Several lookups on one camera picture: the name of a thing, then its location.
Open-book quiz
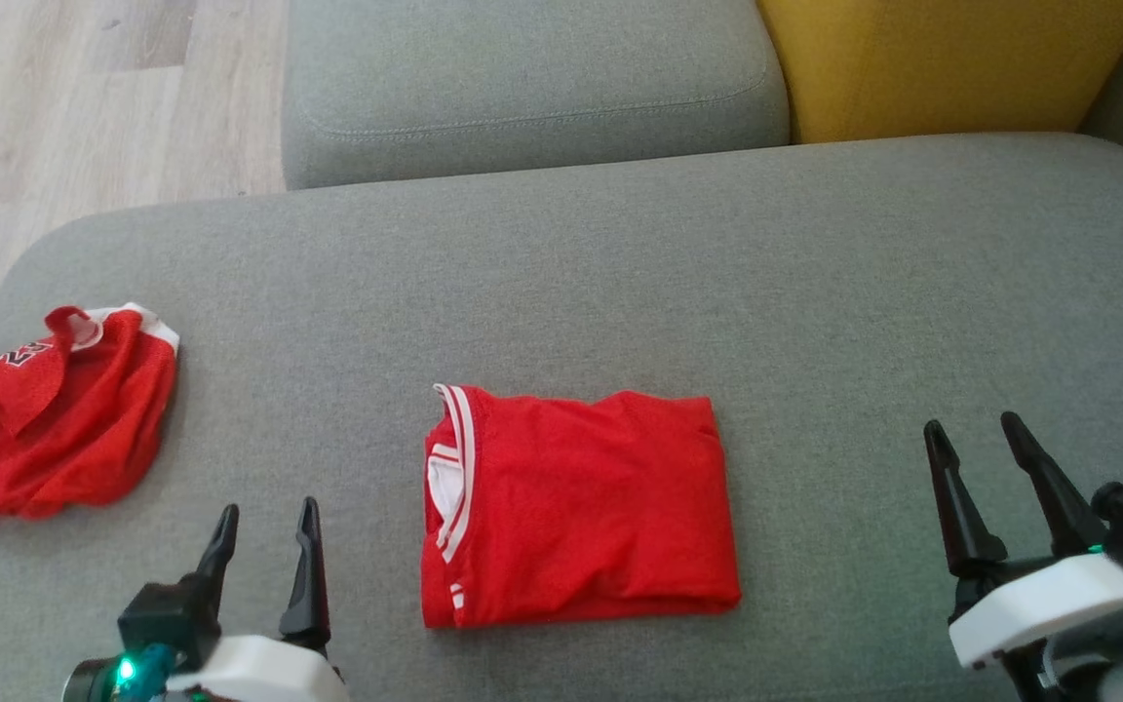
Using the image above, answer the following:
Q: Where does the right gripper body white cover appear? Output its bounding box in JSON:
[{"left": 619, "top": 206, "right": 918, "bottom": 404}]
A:
[{"left": 949, "top": 554, "right": 1123, "bottom": 702}]

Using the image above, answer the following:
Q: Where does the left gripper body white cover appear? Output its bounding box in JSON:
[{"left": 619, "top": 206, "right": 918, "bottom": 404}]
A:
[{"left": 167, "top": 636, "right": 348, "bottom": 702}]

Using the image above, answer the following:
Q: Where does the left black cable teal plug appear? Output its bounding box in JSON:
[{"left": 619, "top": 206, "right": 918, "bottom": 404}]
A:
[{"left": 113, "top": 643, "right": 177, "bottom": 702}]

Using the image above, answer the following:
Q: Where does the grey sofa seat cushion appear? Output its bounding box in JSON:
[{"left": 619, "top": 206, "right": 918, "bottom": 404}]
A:
[{"left": 281, "top": 0, "right": 792, "bottom": 191}]

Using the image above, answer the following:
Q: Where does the yellow sofa back cushion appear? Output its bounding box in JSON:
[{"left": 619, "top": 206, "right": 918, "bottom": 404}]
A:
[{"left": 756, "top": 0, "right": 1123, "bottom": 145}]

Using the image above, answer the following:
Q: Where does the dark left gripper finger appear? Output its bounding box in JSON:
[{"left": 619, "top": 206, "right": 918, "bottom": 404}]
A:
[
  {"left": 279, "top": 497, "right": 331, "bottom": 652},
  {"left": 193, "top": 504, "right": 241, "bottom": 610}
]

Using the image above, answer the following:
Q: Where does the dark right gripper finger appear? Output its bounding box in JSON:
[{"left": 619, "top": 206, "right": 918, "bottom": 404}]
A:
[
  {"left": 1000, "top": 411, "right": 1108, "bottom": 559},
  {"left": 922, "top": 419, "right": 1008, "bottom": 576}
]

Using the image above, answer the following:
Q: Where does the red jersey with white trim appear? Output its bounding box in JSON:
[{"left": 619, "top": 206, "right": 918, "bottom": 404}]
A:
[{"left": 420, "top": 383, "right": 743, "bottom": 630}]

